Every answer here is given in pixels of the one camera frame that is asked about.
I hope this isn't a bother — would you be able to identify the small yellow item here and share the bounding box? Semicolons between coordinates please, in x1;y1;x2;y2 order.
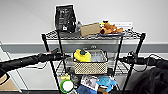
60;74;72;81

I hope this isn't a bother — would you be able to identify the yellow plush toy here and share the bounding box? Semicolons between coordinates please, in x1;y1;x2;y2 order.
73;48;92;63

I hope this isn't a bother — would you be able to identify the light blue plush toy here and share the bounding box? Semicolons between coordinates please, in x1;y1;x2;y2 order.
96;75;118;93

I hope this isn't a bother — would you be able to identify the green and white bowl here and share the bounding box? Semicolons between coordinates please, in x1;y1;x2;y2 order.
59;79;75;94

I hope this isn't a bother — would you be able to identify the black office chair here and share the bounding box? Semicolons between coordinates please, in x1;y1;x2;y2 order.
139;65;168;94

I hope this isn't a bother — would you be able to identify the flat white box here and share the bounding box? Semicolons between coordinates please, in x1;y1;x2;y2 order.
113;21;134;30

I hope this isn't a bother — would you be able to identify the orange plush toy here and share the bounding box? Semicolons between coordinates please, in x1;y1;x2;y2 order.
99;20;125;35

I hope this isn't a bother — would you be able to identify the black bag with white print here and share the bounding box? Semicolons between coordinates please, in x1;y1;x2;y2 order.
54;3;78;34

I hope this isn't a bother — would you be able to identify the white printed magazine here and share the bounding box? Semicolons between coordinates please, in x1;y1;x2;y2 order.
79;74;100;91

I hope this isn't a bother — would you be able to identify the brown cardboard box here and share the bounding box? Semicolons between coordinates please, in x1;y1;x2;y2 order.
78;22;102;37

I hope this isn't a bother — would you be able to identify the dark blue cap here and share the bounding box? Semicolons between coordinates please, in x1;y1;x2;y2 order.
75;84;96;94

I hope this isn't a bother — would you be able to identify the black wire shelf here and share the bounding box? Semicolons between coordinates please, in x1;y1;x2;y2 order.
40;27;147;94

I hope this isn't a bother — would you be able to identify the square grey wall outlet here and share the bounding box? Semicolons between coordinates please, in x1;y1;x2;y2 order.
90;44;98;50

